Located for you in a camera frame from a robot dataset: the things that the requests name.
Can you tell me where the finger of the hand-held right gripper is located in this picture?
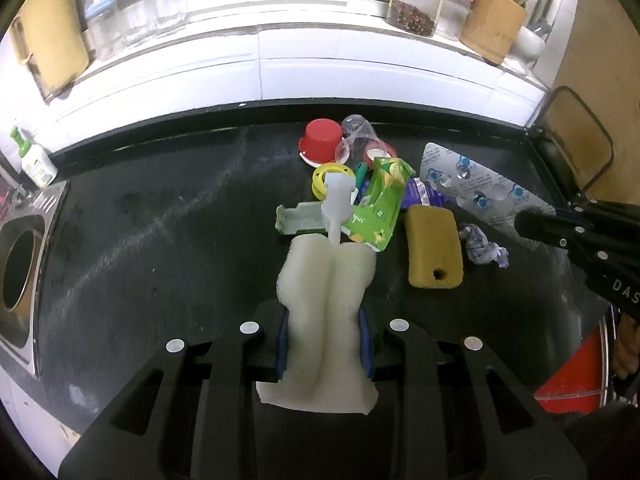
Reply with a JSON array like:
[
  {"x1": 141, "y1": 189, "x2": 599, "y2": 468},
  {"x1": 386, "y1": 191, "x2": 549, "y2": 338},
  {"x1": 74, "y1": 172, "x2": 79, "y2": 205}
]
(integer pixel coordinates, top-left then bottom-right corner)
[{"x1": 515, "y1": 199, "x2": 640, "y2": 262}]

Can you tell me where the pale green box piece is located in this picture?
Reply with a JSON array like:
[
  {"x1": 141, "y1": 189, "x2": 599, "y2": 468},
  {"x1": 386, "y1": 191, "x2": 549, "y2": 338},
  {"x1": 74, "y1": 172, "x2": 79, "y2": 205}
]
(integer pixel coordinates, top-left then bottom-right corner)
[{"x1": 275, "y1": 200, "x2": 327, "y2": 236}]

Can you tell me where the silver blister pack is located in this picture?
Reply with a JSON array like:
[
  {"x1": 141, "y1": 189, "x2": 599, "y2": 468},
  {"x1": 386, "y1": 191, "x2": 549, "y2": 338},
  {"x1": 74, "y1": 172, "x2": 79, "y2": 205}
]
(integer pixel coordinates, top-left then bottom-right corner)
[{"x1": 419, "y1": 142, "x2": 557, "y2": 226}]

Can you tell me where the steel sink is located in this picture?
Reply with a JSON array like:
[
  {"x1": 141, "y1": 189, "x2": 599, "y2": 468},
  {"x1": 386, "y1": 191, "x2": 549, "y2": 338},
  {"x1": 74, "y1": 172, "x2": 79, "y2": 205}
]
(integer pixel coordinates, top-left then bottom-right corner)
[{"x1": 0, "y1": 180, "x2": 69, "y2": 377}]

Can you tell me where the clear glass jar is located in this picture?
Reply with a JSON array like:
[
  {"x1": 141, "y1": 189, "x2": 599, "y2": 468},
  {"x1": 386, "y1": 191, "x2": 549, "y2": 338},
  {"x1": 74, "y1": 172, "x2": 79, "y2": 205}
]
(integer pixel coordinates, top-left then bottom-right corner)
[
  {"x1": 120, "y1": 0, "x2": 157, "y2": 44},
  {"x1": 152, "y1": 0, "x2": 189, "y2": 37}
]

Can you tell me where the black wire rack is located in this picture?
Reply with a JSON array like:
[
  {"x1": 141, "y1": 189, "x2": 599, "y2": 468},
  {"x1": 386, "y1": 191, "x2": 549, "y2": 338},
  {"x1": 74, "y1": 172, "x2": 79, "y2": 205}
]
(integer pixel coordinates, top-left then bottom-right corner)
[{"x1": 532, "y1": 85, "x2": 616, "y2": 207}]

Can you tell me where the grey wrapper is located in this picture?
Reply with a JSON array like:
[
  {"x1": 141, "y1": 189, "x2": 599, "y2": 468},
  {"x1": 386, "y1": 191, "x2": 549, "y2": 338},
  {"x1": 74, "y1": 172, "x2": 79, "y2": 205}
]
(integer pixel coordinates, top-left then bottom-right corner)
[{"x1": 459, "y1": 223, "x2": 511, "y2": 269}]

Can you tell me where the wooden chopstick holder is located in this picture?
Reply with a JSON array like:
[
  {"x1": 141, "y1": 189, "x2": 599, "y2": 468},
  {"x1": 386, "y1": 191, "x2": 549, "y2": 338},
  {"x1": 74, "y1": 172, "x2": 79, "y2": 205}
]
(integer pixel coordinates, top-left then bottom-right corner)
[{"x1": 460, "y1": 0, "x2": 529, "y2": 67}]

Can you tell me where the white foam sponge brush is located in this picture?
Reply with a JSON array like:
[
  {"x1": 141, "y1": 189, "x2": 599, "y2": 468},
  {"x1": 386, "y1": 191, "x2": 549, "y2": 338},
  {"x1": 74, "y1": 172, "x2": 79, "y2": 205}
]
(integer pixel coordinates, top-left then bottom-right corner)
[{"x1": 255, "y1": 170, "x2": 378, "y2": 416}]

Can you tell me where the green drink pouch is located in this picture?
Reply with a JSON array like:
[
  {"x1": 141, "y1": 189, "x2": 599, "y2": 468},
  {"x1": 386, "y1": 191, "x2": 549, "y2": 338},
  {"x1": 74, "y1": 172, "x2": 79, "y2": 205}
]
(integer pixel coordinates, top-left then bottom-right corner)
[{"x1": 344, "y1": 156, "x2": 416, "y2": 253}]

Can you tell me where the pink baby bottle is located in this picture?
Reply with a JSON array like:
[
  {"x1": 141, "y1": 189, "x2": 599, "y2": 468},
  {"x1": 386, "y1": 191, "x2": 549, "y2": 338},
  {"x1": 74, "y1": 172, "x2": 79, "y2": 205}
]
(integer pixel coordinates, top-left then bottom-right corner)
[{"x1": 440, "y1": 0, "x2": 475, "y2": 42}]

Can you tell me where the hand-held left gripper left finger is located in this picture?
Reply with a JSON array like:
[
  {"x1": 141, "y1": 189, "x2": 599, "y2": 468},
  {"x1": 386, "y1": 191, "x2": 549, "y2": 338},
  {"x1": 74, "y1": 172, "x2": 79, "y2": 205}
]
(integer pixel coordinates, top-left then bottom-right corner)
[{"x1": 57, "y1": 302, "x2": 293, "y2": 480}]

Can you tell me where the blue baby bottle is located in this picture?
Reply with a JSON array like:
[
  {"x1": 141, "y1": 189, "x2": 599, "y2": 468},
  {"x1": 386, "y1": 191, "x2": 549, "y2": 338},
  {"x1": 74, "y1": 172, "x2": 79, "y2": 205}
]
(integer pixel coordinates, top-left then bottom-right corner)
[{"x1": 82, "y1": 0, "x2": 124, "y2": 62}]

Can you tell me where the purple wrapper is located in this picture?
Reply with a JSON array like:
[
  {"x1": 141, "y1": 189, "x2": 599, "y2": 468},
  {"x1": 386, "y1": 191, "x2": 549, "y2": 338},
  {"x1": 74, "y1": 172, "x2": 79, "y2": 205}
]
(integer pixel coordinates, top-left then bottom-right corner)
[{"x1": 400, "y1": 177, "x2": 453, "y2": 209}]

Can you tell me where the yellow sponge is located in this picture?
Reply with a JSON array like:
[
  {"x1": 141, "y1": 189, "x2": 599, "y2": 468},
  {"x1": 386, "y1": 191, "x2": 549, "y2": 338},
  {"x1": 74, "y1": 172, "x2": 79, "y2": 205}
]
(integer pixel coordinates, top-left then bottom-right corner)
[{"x1": 404, "y1": 206, "x2": 464, "y2": 290}]

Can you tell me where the red rimmed white lid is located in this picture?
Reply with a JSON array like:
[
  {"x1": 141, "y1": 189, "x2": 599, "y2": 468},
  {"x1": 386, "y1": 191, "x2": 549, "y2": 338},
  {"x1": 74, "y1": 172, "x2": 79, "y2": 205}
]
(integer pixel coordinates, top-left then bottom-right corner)
[{"x1": 364, "y1": 141, "x2": 399, "y2": 162}]

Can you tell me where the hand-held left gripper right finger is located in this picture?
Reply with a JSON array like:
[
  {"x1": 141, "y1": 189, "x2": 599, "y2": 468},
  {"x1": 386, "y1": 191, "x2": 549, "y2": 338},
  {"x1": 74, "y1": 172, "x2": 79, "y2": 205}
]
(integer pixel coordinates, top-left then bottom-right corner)
[{"x1": 357, "y1": 302, "x2": 587, "y2": 480}]

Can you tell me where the large wooden board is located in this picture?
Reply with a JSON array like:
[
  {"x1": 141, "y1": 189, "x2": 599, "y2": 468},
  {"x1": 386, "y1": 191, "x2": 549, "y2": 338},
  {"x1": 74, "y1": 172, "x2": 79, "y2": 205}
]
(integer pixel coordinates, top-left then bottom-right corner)
[{"x1": 542, "y1": 0, "x2": 640, "y2": 211}]

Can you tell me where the clear plastic cup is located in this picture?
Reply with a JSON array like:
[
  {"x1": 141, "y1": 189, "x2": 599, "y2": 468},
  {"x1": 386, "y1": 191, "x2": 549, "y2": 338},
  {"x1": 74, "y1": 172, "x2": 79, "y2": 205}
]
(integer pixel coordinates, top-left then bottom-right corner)
[{"x1": 336, "y1": 115, "x2": 382, "y2": 162}]

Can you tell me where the yellow plastic ring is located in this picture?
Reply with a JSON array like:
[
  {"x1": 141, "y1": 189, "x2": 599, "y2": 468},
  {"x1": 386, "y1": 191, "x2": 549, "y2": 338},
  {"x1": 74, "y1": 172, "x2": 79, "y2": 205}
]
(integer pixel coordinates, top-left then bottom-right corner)
[{"x1": 311, "y1": 162, "x2": 356, "y2": 201}]

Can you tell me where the red bucket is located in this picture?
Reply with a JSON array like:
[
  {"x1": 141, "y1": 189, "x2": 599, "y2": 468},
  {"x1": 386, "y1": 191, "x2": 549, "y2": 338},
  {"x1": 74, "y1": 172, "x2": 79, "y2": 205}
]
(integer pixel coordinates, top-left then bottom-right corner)
[{"x1": 532, "y1": 330, "x2": 617, "y2": 413}]

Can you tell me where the rectangular wooden cutting board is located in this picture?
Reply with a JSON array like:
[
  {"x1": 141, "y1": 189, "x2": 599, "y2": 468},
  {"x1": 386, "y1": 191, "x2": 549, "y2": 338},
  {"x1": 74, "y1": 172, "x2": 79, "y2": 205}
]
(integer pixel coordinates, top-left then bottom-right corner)
[{"x1": 10, "y1": 0, "x2": 92, "y2": 104}]

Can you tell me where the red plastic cup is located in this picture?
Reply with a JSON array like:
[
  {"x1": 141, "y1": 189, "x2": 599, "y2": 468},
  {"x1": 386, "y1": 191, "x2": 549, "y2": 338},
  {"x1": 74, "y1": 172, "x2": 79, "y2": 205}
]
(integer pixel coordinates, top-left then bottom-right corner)
[{"x1": 298, "y1": 119, "x2": 346, "y2": 168}]

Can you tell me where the white ceramic pot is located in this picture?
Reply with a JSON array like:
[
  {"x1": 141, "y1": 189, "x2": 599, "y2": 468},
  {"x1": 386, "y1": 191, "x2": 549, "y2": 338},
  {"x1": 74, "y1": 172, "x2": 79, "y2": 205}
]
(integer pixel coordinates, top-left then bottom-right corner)
[{"x1": 510, "y1": 20, "x2": 552, "y2": 64}]

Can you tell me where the white bottle with green pump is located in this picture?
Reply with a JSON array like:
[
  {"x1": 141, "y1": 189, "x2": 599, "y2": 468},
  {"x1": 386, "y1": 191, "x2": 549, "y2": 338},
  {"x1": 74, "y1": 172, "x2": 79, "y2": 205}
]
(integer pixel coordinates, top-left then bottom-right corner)
[{"x1": 10, "y1": 127, "x2": 59, "y2": 189}]

